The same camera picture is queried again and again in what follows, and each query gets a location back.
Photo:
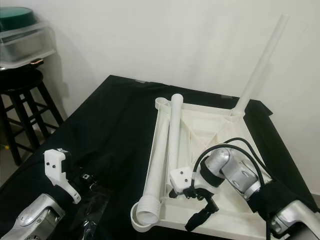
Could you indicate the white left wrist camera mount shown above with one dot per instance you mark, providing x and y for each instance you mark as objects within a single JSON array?
[{"x": 57, "y": 170}]

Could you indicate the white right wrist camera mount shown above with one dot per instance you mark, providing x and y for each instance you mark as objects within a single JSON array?
[{"x": 181, "y": 180}]

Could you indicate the green pot lid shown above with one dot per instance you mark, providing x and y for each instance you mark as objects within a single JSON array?
[{"x": 15, "y": 20}]

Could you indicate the white plastic table leg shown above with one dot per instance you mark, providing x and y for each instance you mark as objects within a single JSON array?
[
  {"x": 176, "y": 142},
  {"x": 152, "y": 170},
  {"x": 260, "y": 62}
]

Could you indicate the white plastic table top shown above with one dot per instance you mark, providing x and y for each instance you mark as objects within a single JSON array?
[{"x": 210, "y": 135}]

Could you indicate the clear plastic container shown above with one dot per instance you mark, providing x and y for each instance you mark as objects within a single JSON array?
[{"x": 30, "y": 47}]

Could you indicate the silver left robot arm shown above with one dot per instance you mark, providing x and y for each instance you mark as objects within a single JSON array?
[{"x": 42, "y": 220}]

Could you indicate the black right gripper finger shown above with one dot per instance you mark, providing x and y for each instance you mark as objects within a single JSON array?
[
  {"x": 202, "y": 212},
  {"x": 174, "y": 193}
]

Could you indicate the black stool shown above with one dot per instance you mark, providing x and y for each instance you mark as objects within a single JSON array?
[{"x": 30, "y": 90}]

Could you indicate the black tablecloth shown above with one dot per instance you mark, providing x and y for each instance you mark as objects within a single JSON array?
[{"x": 110, "y": 120}]

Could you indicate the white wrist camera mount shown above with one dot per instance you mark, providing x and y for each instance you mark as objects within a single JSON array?
[
  {"x": 57, "y": 170},
  {"x": 181, "y": 180}
]

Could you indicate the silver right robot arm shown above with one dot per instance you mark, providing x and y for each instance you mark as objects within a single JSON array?
[{"x": 240, "y": 172}]

